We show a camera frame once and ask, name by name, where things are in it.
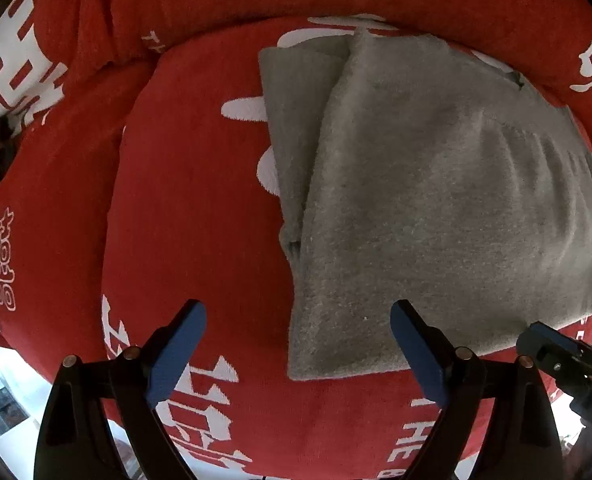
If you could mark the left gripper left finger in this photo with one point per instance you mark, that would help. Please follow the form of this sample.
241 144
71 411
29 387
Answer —
75 441

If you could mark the grey fleece garment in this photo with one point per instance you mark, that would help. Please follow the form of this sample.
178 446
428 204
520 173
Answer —
409 169

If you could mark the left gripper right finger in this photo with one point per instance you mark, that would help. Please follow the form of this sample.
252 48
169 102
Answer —
521 441

